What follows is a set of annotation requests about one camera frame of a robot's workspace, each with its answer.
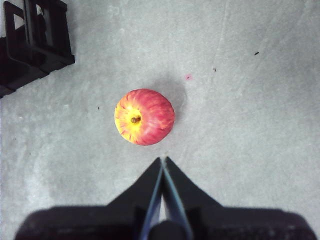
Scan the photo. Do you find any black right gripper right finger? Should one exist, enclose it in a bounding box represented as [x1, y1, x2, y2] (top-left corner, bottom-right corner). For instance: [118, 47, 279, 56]
[163, 156, 316, 240]

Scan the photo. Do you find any red yellow apple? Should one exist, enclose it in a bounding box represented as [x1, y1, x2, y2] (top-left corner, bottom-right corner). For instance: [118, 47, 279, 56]
[114, 88, 175, 146]

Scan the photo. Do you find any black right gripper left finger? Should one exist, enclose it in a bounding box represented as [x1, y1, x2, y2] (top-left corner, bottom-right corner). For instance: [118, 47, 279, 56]
[14, 157, 163, 240]

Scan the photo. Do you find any black plate rack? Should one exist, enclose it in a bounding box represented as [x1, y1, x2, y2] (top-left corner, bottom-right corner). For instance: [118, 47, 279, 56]
[0, 0, 76, 99]

